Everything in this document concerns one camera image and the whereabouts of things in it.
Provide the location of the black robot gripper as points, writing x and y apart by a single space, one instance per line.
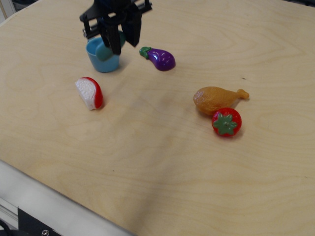
107 29

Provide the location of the blue plastic cup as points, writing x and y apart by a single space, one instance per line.
101 66

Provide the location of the red toy strawberry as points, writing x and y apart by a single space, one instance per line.
226 122

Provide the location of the black metal corner bracket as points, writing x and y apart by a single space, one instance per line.
32 226

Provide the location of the red white toy apple slice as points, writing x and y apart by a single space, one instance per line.
90 92

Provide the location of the purple toy eggplant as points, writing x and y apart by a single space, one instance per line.
161 59

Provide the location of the orange toy chicken drumstick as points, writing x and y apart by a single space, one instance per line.
210 99

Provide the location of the green toy cucumber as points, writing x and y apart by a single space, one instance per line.
104 53

